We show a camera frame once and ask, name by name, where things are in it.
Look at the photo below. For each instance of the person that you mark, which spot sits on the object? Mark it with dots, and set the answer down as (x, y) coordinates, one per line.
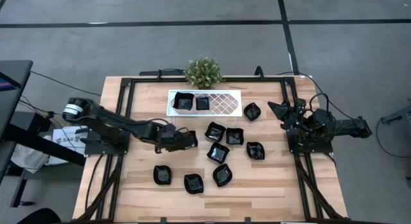
(38, 217)

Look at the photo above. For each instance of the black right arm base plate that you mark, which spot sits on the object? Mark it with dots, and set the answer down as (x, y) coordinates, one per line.
(324, 149)

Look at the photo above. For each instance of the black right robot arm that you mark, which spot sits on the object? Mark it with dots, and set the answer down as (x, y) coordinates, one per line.
(350, 127)

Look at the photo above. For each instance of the white lattice raised rack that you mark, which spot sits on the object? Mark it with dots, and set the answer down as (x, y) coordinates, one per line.
(208, 115)

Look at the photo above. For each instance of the white printed paper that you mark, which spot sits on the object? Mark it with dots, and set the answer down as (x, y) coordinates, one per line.
(65, 140)

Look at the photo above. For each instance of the grey stand leg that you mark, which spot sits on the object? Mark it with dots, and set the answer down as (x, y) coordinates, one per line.
(401, 114)

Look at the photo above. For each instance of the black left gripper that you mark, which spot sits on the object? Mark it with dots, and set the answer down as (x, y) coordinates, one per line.
(167, 139)

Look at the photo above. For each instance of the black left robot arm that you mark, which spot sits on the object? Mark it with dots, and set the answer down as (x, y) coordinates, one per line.
(112, 123)

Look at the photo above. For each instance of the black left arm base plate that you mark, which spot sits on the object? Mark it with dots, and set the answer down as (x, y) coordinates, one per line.
(96, 149)

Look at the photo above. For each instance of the colourful screen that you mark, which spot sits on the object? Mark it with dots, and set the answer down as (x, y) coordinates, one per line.
(4, 84)

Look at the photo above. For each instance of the green potted plant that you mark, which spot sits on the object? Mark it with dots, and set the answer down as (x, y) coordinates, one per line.
(204, 71)

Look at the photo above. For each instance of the white plastic bag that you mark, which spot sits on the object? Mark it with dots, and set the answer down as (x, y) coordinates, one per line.
(29, 158)

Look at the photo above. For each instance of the black side desk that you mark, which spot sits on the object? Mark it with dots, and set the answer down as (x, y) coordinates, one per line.
(14, 70)

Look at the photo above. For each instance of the black table clamp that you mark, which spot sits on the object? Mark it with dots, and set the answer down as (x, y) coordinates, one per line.
(163, 220)
(247, 220)

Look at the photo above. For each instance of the black stand foot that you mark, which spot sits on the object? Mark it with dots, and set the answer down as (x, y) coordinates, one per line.
(19, 190)

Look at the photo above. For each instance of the small black square plate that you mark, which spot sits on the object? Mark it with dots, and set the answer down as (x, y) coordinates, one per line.
(202, 103)

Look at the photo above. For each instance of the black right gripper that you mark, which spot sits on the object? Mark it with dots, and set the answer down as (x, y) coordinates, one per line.
(298, 113)

